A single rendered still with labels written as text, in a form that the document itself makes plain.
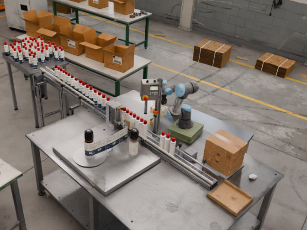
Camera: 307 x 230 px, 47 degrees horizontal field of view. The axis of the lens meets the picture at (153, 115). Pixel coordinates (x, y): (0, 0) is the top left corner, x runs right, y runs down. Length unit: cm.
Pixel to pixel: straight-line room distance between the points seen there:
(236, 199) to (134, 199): 88
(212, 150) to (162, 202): 69
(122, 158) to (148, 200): 53
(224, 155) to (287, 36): 550
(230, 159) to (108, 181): 109
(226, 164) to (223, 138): 24
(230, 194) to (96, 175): 118
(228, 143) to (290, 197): 161
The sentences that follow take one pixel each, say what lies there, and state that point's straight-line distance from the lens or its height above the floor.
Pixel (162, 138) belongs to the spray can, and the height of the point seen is 102.
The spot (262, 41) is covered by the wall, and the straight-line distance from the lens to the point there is 866.
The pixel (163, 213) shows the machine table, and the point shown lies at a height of 83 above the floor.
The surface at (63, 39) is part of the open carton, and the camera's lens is 570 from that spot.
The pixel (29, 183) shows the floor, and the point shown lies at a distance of 451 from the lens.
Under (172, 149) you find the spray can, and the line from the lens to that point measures 338.
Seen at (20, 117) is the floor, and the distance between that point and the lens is 568.
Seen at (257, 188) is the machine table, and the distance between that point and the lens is 339.
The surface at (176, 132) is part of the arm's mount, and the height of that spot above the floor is 90.
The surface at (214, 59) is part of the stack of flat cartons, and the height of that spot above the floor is 16.
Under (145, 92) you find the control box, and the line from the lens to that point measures 340.
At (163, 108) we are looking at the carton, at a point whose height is 99.
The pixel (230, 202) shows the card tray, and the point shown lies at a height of 83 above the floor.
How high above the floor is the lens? 306
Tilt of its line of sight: 33 degrees down
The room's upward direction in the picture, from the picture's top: 5 degrees clockwise
